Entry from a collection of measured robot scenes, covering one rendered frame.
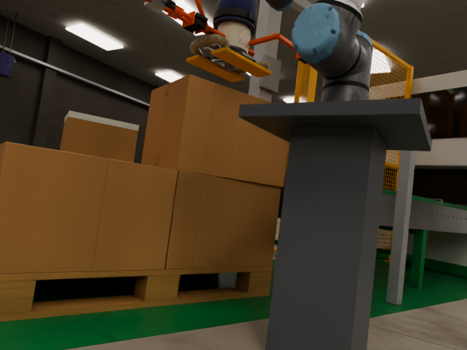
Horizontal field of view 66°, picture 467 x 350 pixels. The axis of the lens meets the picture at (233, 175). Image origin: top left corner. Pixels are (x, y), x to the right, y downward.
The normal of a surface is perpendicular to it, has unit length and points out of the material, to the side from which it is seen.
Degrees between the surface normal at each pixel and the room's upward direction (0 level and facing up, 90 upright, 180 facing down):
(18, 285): 90
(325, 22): 92
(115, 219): 90
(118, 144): 90
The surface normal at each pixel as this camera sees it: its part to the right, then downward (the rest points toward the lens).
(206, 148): 0.58, 0.02
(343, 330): -0.52, -0.12
